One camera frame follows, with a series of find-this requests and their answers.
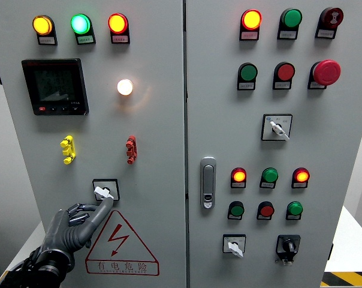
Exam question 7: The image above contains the small-plate white-handle turn switch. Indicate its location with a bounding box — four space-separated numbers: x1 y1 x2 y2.
92 178 121 202

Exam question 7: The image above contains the red warning triangle sticker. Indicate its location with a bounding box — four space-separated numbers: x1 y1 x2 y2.
85 209 160 277

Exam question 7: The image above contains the grey cabinet door with display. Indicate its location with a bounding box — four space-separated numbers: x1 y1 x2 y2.
0 0 188 288

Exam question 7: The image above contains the black display meter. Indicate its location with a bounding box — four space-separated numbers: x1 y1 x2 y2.
21 58 90 116

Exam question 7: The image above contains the silver door lock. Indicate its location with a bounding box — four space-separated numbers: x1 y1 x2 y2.
200 156 217 210

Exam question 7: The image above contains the white clear lamp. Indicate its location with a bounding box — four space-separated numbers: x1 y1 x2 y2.
116 78 134 97

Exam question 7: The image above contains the small green push button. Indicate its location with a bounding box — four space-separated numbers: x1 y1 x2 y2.
227 200 245 220

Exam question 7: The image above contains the small red lit lamp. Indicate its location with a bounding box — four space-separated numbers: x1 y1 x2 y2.
291 167 310 189
230 167 248 189

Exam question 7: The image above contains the small red push button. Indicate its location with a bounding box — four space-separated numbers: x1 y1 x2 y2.
256 200 275 221

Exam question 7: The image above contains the yellow round lamp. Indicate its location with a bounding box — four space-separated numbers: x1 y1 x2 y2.
32 14 58 46

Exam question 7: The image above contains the bright green lit lamp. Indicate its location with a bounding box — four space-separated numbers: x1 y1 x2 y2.
70 13 96 46

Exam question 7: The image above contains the small green lamp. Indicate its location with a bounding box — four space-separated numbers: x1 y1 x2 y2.
285 200 304 221
259 167 279 189

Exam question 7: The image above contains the large red lit lamp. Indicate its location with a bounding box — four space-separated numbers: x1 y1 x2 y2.
107 13 131 45
239 8 263 41

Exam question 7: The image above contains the large green push button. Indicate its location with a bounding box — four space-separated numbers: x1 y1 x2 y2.
237 62 258 91

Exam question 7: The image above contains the grey cabinet door with lock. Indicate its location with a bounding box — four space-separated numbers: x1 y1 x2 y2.
185 0 362 288

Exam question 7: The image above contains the large red push button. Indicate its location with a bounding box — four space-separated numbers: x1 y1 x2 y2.
272 61 295 91

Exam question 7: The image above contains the black yellow striped tape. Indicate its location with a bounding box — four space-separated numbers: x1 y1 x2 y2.
320 271 362 287

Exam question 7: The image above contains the large red stop button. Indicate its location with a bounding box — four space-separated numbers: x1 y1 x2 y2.
307 59 342 90

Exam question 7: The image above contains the large dark green lamp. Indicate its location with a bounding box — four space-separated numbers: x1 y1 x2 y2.
276 8 303 41

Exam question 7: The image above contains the dark red buzzer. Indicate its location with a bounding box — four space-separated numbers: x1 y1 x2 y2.
314 7 344 40

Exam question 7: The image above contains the small yellow handle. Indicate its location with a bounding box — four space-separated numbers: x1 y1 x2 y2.
60 135 77 165

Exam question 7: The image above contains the small red handle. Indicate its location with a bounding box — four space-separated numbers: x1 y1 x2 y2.
125 135 138 165

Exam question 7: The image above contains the labelled white-handle turn switch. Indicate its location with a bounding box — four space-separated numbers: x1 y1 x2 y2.
222 233 247 259

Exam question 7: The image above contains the black-handle turn switch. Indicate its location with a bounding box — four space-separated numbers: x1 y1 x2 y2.
274 234 301 266

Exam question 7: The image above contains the large-plate white-handle turn switch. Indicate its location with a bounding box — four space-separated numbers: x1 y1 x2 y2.
260 113 293 142

